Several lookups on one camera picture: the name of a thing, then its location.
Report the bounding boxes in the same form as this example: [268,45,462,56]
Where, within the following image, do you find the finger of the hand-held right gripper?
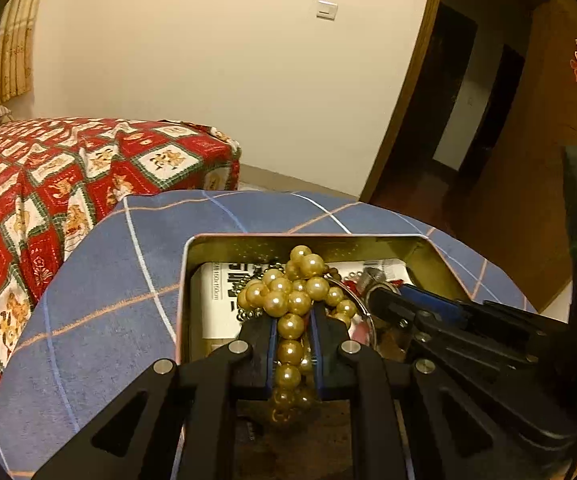
[401,282,572,343]
[369,287,537,386]

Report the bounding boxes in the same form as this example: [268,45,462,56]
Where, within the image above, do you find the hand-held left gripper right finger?
[311,305,525,480]

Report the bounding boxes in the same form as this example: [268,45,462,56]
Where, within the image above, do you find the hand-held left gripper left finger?
[33,305,277,480]

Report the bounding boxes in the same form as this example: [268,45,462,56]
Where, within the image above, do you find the pearl necklace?
[236,245,358,426]

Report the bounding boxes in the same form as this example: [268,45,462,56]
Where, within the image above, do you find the pink tin box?
[174,233,469,480]

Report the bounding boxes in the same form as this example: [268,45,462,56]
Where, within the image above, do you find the white printed card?
[189,260,274,358]

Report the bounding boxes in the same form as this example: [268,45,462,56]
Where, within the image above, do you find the wooden door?
[461,0,577,314]

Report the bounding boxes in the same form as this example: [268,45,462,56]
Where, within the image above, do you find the blue checked tablecloth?
[0,189,540,477]

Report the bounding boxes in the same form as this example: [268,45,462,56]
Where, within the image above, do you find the red patchwork quilt bed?
[0,117,242,438]

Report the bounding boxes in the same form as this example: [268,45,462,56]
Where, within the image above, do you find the narrow beige patterned curtain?
[0,0,48,104]

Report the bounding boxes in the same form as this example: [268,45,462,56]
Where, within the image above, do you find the wooden door frame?
[357,0,450,207]

